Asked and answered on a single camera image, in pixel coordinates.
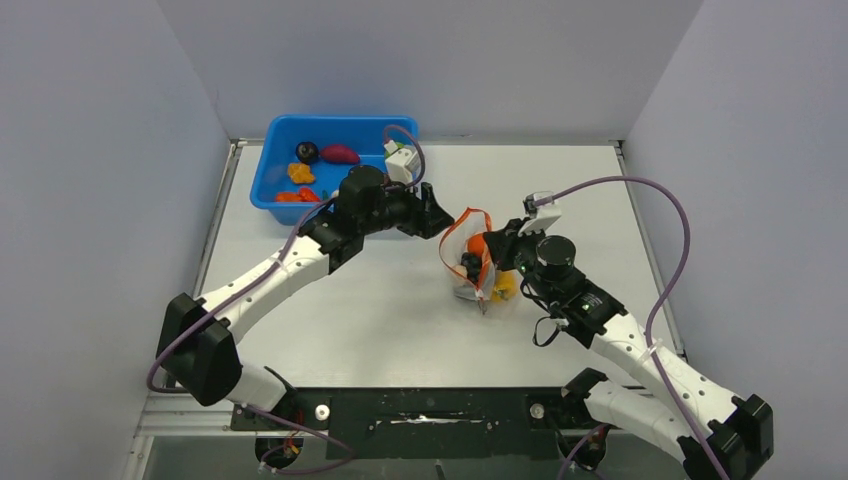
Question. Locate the clear zip top bag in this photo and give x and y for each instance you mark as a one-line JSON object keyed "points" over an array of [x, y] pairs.
{"points": [[450, 249]]}

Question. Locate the dark eggplant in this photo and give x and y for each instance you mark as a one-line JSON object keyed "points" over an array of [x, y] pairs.
{"points": [[307, 153]]}

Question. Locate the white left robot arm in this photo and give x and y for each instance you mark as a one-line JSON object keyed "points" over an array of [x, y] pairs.
{"points": [[199, 337]]}

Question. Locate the black grape bunch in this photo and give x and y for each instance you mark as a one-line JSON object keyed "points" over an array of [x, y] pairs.
{"points": [[472, 266]]}

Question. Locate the orange red bumpy pepper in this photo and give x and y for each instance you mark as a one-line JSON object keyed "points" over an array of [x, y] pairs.
{"points": [[287, 197]]}

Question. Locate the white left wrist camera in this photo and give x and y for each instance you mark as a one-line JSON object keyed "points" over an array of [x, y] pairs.
{"points": [[403, 165]]}

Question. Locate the orange fruit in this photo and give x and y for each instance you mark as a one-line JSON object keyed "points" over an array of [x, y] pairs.
{"points": [[476, 245]]}

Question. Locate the yellow bumpy pepper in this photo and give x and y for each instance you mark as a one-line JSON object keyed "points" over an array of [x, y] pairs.
{"points": [[505, 286]]}

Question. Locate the purple sweet potato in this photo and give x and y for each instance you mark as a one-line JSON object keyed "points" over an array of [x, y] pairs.
{"points": [[340, 154]]}

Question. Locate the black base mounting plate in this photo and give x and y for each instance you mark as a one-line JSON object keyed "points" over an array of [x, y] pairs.
{"points": [[440, 423]]}

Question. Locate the red chili pepper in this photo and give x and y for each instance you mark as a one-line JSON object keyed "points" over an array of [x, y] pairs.
{"points": [[307, 195]]}

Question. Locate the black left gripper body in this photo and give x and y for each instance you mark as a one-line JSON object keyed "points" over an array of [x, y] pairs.
{"points": [[398, 209]]}

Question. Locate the blue plastic bin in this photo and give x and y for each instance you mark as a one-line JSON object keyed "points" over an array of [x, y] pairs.
{"points": [[362, 134]]}

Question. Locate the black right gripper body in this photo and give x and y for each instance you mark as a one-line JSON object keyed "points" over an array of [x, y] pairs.
{"points": [[527, 253]]}

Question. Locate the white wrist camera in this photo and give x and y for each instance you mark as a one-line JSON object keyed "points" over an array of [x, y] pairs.
{"points": [[403, 165], [542, 212]]}

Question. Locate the small orange bumpy pepper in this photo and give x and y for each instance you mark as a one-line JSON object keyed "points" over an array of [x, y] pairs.
{"points": [[300, 174]]}

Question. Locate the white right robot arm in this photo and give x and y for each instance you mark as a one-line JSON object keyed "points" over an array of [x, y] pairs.
{"points": [[713, 432]]}

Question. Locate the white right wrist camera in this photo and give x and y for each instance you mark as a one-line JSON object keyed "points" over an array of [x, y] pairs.
{"points": [[542, 212]]}

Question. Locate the green custard apple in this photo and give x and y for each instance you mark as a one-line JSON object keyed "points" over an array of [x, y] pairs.
{"points": [[391, 147]]}

